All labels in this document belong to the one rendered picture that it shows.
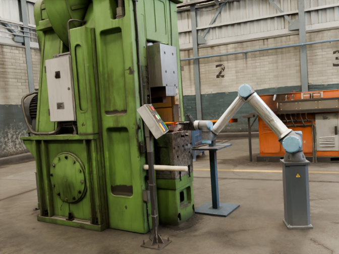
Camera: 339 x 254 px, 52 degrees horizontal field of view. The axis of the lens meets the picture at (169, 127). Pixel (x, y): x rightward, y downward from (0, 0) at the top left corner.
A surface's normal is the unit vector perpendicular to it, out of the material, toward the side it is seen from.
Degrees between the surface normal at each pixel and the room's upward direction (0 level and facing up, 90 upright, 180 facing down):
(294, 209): 90
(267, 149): 89
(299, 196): 90
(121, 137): 90
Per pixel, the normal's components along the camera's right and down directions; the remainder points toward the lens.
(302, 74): -0.44, 0.09
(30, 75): 0.90, -0.04
